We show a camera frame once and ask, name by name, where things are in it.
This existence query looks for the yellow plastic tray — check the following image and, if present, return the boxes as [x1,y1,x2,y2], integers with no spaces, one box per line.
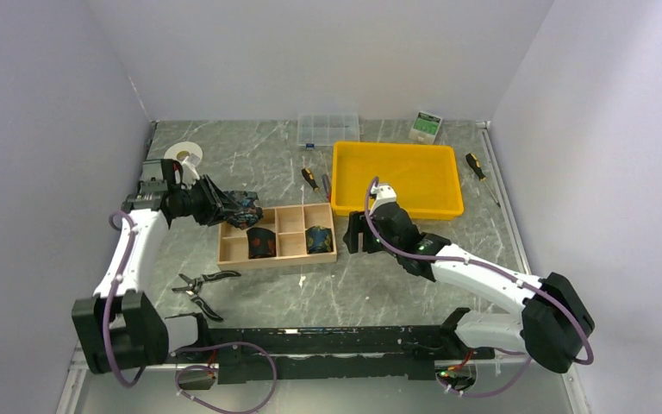
[331,141,465,221]

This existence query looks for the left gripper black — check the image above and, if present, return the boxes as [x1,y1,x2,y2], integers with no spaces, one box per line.
[170,174,243,227]

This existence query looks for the white tape roll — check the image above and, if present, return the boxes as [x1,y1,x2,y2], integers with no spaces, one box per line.
[164,141,203,166]

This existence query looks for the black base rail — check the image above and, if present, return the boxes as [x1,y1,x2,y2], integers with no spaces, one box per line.
[165,324,497,386]

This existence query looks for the blue rolled tie yellow flowers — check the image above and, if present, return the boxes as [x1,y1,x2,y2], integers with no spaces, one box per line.
[305,225,334,254]

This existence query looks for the blue red handled screwdriver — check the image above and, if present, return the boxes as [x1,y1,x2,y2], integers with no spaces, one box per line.
[322,174,332,202]

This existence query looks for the small black curved piece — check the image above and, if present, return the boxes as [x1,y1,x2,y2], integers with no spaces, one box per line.
[171,270,242,323]

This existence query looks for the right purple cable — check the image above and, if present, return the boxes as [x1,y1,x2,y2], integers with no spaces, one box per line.
[363,177,595,399]

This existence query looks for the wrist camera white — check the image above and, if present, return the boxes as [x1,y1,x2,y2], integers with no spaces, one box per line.
[178,154,200,186]
[370,183,397,210]

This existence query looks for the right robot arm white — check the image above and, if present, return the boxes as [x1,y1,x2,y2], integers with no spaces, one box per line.
[344,178,595,373]

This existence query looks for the navy floral necktie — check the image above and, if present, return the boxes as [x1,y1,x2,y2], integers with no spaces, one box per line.
[224,190,264,230]

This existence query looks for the clear plastic parts box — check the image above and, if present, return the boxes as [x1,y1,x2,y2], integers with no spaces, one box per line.
[297,113,360,149]

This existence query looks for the black yellow handled screwdriver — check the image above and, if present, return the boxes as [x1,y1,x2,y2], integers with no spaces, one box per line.
[301,167,328,203]

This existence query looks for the black yellow screwdriver right side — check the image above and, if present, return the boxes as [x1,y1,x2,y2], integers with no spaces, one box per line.
[465,153,502,208]

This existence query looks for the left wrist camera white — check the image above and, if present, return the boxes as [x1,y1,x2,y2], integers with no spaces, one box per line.
[178,154,200,186]

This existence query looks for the dark rolled tie orange pattern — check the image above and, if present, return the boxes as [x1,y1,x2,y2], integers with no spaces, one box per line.
[247,227,277,260]

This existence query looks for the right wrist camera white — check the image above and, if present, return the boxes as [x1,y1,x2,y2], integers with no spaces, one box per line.
[370,183,397,210]

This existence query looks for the green white small box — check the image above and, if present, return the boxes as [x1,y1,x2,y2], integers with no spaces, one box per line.
[409,111,443,145]

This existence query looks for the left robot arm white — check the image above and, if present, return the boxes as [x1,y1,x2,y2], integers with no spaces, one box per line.
[72,159,242,376]

